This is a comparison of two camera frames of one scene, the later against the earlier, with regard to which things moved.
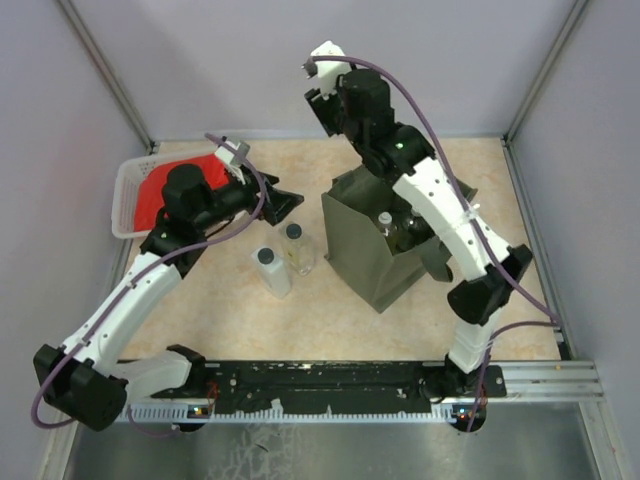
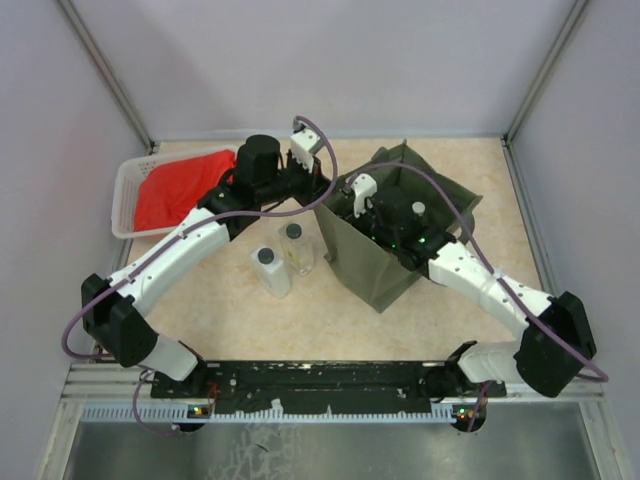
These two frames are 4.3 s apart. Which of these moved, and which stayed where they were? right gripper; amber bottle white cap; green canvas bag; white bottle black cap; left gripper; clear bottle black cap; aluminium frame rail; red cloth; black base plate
Moved: right gripper; amber bottle white cap; left gripper
Stayed: white bottle black cap; clear bottle black cap; green canvas bag; aluminium frame rail; black base plate; red cloth
